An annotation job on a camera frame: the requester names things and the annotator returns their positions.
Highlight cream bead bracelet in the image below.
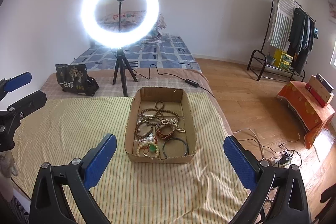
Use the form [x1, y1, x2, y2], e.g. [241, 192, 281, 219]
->
[135, 141, 161, 159]

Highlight red cord jade pendant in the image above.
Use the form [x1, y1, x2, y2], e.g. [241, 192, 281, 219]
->
[139, 140, 160, 158]

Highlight black bangle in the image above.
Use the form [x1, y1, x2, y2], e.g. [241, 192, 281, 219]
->
[162, 138, 189, 158]

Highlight gold brown wrist watch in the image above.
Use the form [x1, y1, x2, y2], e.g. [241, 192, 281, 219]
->
[155, 124, 175, 140]

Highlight brown wooden bead necklace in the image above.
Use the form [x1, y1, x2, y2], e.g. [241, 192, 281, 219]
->
[139, 100, 182, 123]

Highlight yellow striped cloth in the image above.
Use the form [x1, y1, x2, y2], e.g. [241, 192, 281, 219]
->
[10, 92, 253, 224]

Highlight black snack bag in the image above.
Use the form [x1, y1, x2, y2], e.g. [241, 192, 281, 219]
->
[55, 64, 99, 97]

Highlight cardboard tray box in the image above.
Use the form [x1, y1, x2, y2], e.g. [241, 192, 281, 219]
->
[124, 87, 197, 164]

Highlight black tripod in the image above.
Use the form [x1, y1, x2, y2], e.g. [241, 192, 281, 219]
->
[112, 48, 138, 97]

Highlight red white box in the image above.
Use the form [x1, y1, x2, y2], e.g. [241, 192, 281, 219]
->
[305, 75, 334, 107]

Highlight yellow box on rack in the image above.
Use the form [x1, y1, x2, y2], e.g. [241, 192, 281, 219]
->
[273, 49, 293, 71]

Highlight floral folded quilt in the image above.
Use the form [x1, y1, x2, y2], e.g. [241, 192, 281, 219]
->
[97, 11, 166, 41]

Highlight blue patchwork blanket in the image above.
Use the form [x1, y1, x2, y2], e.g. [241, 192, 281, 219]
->
[72, 35, 201, 71]

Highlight black clothes rack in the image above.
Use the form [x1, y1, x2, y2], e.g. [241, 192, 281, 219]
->
[247, 0, 318, 82]

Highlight white floor cables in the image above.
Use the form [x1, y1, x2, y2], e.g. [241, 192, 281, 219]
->
[232, 127, 321, 204]

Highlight black power cable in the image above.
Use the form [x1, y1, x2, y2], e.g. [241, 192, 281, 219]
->
[129, 63, 216, 98]

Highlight white ring light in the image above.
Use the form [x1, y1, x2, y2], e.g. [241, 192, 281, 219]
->
[80, 0, 159, 49]

